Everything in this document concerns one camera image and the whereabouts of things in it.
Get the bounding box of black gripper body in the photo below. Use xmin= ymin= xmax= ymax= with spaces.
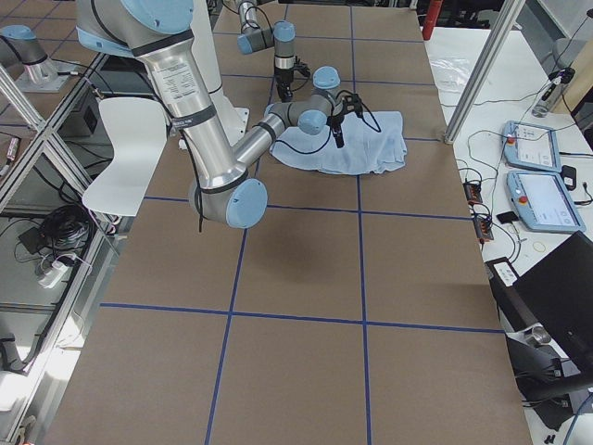
xmin=274 ymin=67 xmax=294 ymax=93
xmin=327 ymin=105 xmax=345 ymax=137

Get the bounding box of light blue button-up shirt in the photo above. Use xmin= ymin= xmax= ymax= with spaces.
xmin=270 ymin=111 xmax=408 ymax=175

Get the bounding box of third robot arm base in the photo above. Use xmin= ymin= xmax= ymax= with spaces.
xmin=1 ymin=25 xmax=78 ymax=93

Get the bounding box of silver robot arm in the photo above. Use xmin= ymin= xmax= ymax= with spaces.
xmin=76 ymin=1 xmax=342 ymax=229
xmin=233 ymin=0 xmax=300 ymax=102

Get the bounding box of clear plastic bag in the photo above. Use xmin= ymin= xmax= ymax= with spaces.
xmin=429 ymin=57 xmax=472 ymax=93

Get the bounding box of orange black adapter box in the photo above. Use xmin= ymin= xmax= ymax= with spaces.
xmin=462 ymin=182 xmax=483 ymax=205
xmin=473 ymin=215 xmax=494 ymax=244

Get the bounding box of white plastic chair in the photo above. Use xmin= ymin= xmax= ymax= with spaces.
xmin=82 ymin=97 xmax=167 ymax=217

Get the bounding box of red fire extinguisher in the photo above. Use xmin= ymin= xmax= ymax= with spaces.
xmin=422 ymin=0 xmax=443 ymax=41

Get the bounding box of upper blue teach pendant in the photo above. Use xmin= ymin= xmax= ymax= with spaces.
xmin=502 ymin=121 xmax=561 ymax=172

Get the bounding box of blue teach pendant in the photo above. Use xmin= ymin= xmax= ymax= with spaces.
xmin=506 ymin=170 xmax=587 ymax=234
xmin=502 ymin=121 xmax=561 ymax=172

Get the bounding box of lower blue teach pendant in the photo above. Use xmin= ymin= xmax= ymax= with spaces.
xmin=506 ymin=170 xmax=587 ymax=234

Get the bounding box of metal water bottle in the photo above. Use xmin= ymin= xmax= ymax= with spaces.
xmin=531 ymin=67 xmax=575 ymax=118

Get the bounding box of white power strip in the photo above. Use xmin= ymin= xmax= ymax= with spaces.
xmin=38 ymin=259 xmax=70 ymax=289

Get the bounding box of black monitor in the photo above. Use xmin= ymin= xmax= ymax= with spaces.
xmin=486 ymin=232 xmax=592 ymax=430

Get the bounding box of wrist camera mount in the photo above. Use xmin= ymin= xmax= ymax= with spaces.
xmin=293 ymin=57 xmax=311 ymax=79
xmin=340 ymin=93 xmax=364 ymax=120

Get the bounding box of grey aluminium frame post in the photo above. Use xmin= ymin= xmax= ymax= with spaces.
xmin=443 ymin=0 xmax=525 ymax=145

